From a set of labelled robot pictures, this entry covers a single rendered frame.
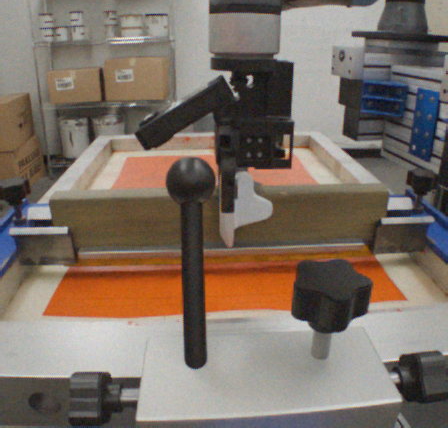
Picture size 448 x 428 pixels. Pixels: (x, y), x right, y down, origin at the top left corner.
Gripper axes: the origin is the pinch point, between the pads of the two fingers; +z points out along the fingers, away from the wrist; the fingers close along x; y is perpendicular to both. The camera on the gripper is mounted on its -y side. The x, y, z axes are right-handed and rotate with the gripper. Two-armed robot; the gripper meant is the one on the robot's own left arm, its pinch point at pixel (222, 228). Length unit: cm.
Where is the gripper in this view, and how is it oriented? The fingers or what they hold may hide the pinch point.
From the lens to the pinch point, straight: 49.9
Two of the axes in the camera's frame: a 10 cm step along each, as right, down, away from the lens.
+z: -0.1, 9.2, 4.0
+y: 10.0, -0.2, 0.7
